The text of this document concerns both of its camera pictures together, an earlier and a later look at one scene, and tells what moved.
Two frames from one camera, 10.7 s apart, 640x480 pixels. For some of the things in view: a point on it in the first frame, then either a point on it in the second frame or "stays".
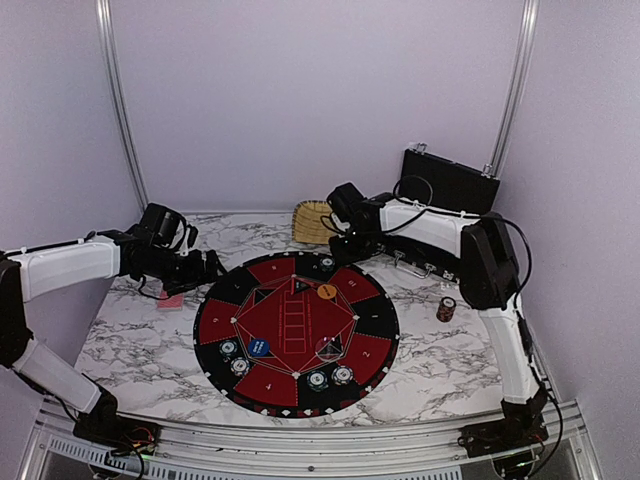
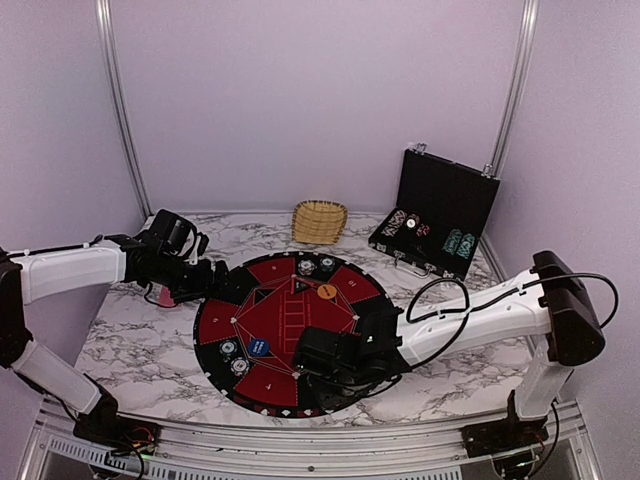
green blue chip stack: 327,264 stays
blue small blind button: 259,347 stays
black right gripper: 340,256 -> 327,399
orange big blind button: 327,291 stays
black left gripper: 195,276 -> 203,287
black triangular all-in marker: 301,286 stays
